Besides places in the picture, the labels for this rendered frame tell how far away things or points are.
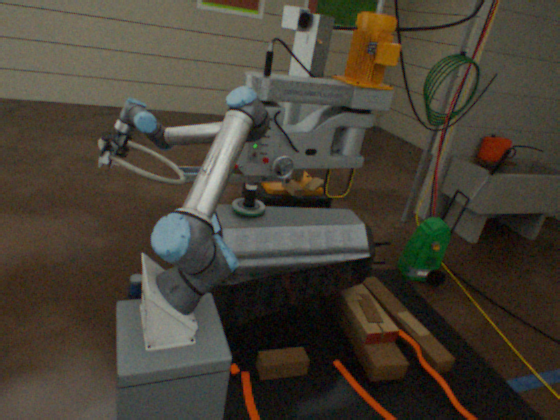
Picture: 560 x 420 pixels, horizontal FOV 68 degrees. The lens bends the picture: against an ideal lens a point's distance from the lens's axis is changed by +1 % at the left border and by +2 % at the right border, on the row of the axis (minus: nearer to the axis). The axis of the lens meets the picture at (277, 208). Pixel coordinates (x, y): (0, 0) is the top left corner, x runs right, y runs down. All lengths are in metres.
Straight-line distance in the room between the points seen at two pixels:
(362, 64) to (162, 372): 2.00
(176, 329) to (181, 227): 0.42
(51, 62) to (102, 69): 0.80
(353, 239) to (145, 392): 1.68
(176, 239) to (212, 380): 0.59
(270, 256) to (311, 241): 0.30
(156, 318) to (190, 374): 0.24
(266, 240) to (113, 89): 6.31
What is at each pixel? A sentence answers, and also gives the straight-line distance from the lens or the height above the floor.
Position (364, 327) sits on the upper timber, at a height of 0.25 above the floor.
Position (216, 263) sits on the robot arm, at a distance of 1.49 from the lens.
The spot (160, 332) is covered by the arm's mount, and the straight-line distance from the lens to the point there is 1.60.
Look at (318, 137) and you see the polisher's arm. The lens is 2.60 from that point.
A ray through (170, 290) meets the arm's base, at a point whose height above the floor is 1.07.
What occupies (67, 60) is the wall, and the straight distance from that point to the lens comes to 8.40.
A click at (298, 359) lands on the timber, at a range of 2.71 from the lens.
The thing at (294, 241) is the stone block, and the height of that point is 0.75.
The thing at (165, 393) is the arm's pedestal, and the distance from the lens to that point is 1.68.
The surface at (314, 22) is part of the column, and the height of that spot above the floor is 2.00.
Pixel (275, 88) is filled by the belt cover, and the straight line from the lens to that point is 2.37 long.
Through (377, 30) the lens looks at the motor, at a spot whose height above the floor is 2.01.
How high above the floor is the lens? 2.01
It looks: 25 degrees down
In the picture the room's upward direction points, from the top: 10 degrees clockwise
